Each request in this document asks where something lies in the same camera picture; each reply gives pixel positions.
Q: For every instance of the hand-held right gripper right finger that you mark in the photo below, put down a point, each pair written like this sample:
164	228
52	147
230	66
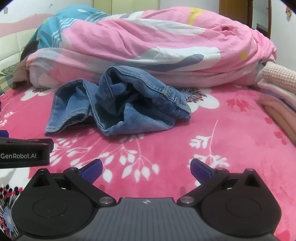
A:
201	171

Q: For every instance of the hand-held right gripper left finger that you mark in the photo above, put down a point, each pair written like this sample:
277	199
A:
92	170

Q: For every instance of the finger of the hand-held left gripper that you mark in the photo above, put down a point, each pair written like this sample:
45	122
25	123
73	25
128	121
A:
3	134
41	142

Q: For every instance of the light blue jeans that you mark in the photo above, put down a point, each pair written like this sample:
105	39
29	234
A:
129	109

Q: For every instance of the pink floral fleece blanket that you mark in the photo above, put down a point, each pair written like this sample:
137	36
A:
231	139

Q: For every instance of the green plaid pillow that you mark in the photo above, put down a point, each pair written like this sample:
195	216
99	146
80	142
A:
5	84

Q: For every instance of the brown cloth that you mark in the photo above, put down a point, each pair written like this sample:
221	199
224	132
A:
22	74

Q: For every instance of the pink and cream padded headboard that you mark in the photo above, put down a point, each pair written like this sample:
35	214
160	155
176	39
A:
11	41

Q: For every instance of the pale pink folded cloth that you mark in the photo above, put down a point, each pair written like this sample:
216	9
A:
272	87

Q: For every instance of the pink and teal printed quilt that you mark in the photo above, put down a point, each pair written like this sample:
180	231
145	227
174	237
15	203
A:
138	46

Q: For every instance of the pale yellow wardrobe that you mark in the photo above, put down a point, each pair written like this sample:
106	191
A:
120	4

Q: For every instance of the wooden door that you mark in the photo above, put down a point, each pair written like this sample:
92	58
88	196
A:
233	11

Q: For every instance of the beige wall sticker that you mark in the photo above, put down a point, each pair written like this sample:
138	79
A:
288	14

